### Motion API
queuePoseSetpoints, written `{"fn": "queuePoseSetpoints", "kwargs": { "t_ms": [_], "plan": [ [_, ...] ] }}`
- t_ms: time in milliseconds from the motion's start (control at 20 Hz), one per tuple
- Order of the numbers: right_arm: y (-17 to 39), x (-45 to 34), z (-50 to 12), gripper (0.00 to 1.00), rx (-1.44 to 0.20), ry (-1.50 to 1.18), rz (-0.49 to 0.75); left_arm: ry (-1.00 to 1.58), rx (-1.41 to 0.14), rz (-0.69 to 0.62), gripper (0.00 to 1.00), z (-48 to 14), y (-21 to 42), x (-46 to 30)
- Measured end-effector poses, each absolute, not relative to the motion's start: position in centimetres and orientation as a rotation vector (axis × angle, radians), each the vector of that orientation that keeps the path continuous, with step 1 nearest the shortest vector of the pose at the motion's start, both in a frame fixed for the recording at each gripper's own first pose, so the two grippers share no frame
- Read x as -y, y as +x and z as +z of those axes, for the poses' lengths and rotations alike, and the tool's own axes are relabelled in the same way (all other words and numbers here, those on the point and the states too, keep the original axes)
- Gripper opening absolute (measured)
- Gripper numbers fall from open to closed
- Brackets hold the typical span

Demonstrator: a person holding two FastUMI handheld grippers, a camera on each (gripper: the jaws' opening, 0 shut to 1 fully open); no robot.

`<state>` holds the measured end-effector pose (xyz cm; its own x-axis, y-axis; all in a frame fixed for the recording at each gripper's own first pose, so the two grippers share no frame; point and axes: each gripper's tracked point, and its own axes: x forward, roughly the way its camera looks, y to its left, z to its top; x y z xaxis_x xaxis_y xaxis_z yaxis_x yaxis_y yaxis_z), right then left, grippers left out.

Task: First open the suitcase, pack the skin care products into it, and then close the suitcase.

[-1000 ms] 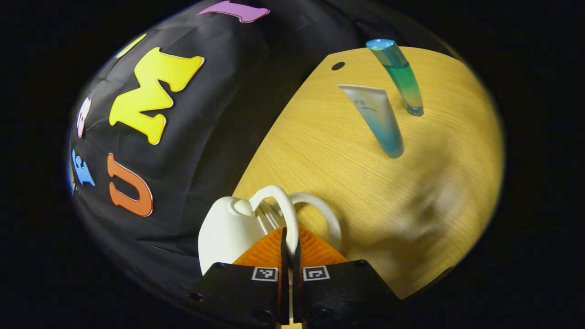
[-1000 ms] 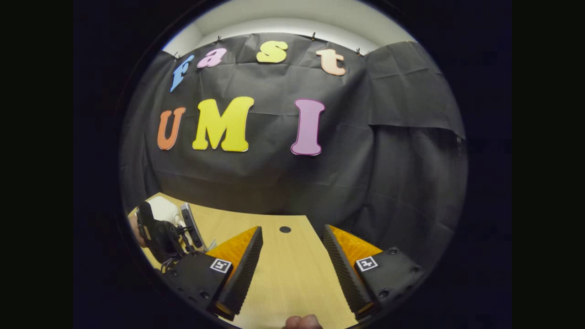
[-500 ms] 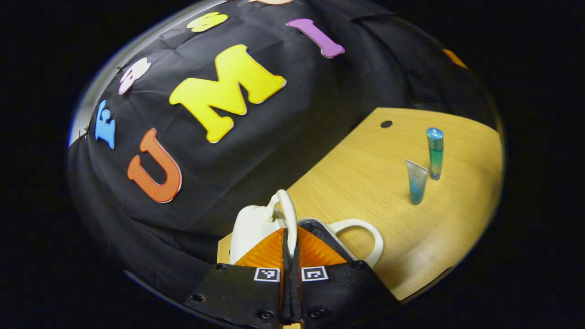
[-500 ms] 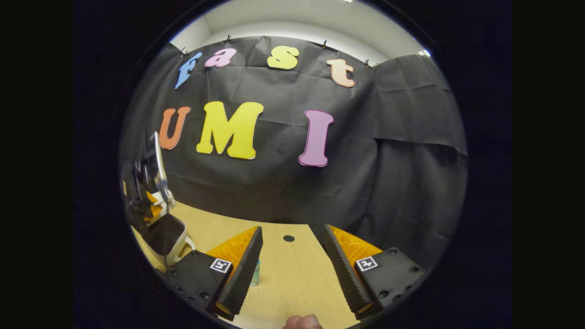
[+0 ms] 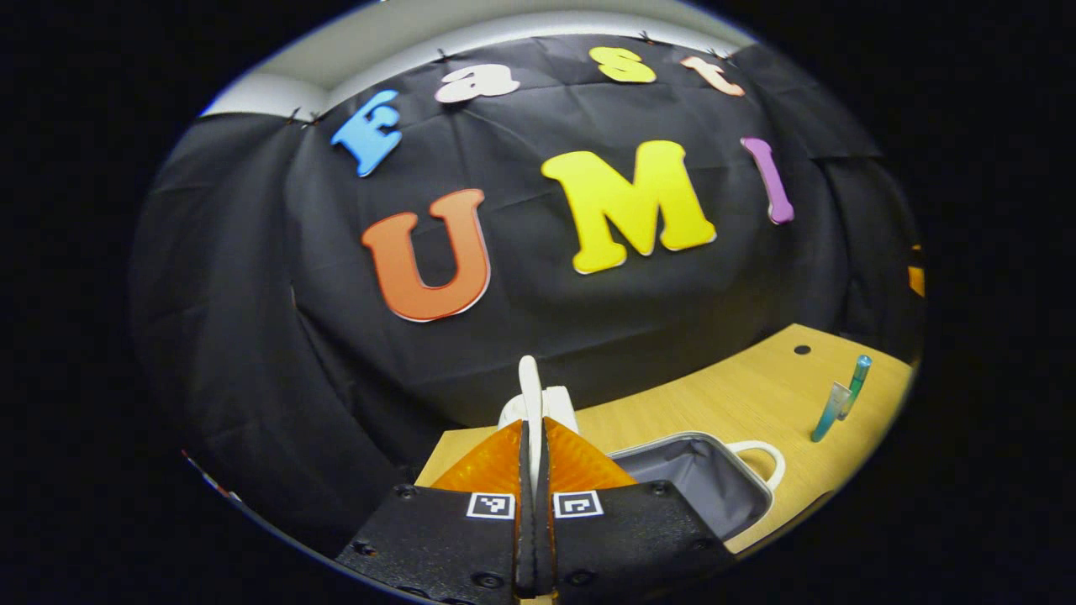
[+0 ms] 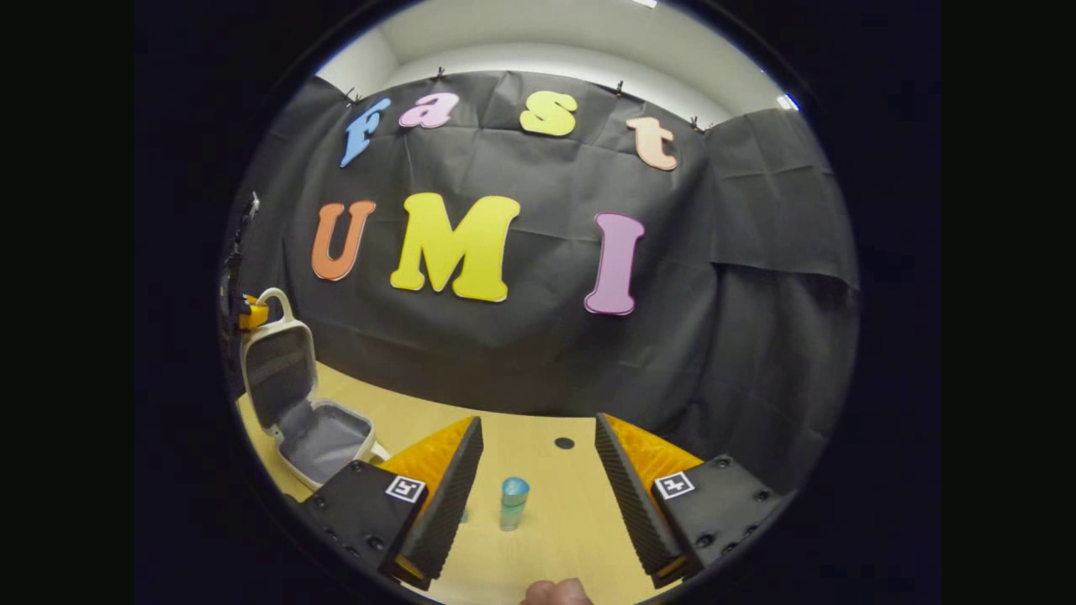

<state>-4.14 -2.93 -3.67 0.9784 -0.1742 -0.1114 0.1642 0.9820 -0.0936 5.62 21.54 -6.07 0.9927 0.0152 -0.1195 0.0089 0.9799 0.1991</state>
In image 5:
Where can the white suitcase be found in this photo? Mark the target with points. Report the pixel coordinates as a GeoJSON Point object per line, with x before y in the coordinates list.
{"type": "Point", "coordinates": [698, 496]}

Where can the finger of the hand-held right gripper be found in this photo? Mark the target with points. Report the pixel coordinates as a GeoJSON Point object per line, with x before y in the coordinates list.
{"type": "Point", "coordinates": [916, 281]}

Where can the black backdrop cloth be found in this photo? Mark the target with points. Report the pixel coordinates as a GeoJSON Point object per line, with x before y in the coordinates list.
{"type": "Point", "coordinates": [588, 336]}

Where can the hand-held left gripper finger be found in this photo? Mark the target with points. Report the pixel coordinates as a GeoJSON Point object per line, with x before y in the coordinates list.
{"type": "Point", "coordinates": [543, 521]}
{"type": "Point", "coordinates": [526, 521]}

